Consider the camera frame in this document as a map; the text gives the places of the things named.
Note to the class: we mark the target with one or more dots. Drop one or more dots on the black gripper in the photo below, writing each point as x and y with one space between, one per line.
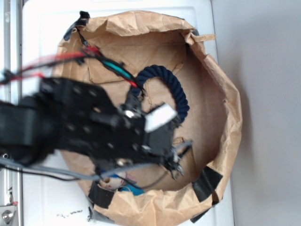
128 133

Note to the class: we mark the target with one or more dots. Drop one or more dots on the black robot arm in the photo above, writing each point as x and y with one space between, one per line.
79 117

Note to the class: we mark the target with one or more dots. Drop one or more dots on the grey plush mouse toy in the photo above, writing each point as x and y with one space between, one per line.
117 181

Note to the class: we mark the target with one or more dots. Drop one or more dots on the brown paper lined box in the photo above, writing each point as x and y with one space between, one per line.
214 121

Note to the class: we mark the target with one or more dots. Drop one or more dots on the metal rail frame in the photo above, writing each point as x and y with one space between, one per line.
11 182

